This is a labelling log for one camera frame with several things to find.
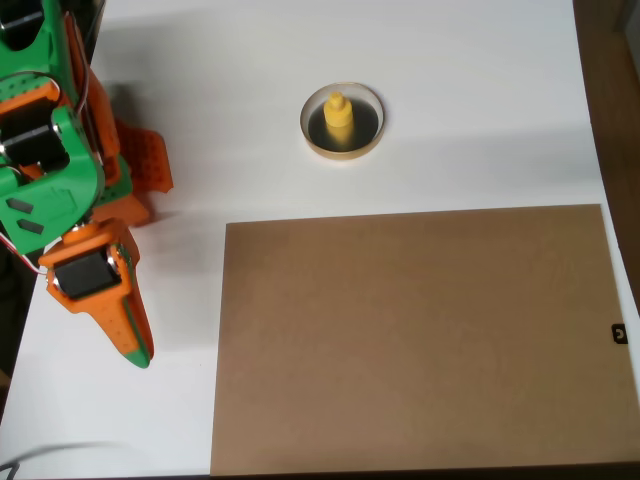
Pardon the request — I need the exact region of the orange robot base mount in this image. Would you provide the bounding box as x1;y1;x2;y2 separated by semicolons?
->
92;119;174;229

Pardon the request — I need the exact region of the grey cable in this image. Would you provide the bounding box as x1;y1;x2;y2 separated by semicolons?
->
0;441;126;480

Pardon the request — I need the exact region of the white red servo cable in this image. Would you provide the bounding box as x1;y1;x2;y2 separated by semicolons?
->
0;234;49;277

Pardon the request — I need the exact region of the round dish dark inside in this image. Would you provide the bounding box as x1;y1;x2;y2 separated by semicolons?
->
299;82;387;163

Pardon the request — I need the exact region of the white table sheet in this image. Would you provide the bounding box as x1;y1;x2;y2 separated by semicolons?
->
0;0;640;480

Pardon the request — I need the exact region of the brown rectangular board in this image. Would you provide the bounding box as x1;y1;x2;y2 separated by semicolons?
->
208;203;640;477

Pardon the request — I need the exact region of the small yellow plastic piece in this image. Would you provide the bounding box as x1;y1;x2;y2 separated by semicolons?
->
323;92;355;145

